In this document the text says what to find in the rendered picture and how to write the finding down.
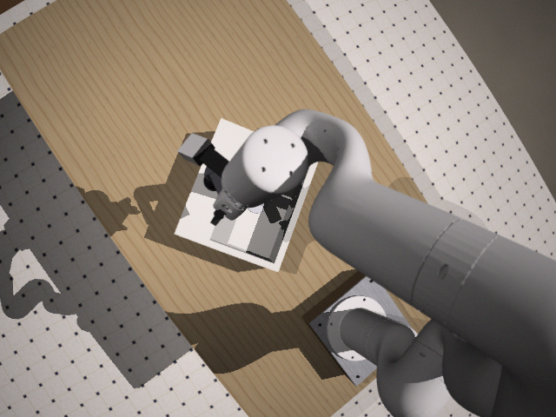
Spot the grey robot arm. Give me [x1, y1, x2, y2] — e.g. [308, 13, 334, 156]
[177, 109, 556, 417]

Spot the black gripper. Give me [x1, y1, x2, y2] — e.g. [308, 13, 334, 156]
[210, 189, 247, 226]

